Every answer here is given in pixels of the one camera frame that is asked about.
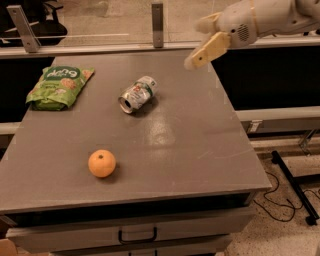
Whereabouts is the white horizontal rail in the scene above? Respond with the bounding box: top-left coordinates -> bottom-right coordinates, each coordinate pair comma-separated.
0,35 -> 320,59

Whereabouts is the grey drawer with black handle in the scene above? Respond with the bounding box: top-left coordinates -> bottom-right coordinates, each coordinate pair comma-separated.
7,206 -> 254,253

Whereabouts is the black cable on floor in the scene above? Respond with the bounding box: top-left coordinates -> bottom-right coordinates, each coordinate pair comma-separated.
253,171 -> 320,223

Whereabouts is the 7up soda can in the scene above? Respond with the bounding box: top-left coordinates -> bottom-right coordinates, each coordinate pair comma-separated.
118,76 -> 158,114

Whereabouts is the black stand leg with wheel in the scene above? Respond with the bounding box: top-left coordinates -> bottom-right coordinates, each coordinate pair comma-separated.
272,151 -> 320,226

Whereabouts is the left metal bracket post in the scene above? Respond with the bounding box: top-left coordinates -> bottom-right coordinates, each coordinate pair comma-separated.
7,5 -> 40,53

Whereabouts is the black office chair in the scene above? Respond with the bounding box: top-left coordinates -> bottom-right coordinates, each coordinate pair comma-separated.
0,0 -> 68,47

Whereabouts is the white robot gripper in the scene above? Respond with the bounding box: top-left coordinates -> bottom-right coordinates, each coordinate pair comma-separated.
184,0 -> 320,70

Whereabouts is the middle metal bracket post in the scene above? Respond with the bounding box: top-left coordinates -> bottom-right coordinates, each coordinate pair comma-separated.
151,2 -> 164,48

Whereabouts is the green snack bag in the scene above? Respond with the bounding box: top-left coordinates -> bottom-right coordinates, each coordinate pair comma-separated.
26,66 -> 95,111

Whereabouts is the metal bracket post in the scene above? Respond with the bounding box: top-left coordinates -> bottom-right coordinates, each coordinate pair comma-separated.
7,5 -> 40,53
151,2 -> 164,48

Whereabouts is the orange fruit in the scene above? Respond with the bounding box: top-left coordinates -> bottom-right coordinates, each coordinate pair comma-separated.
88,150 -> 116,178

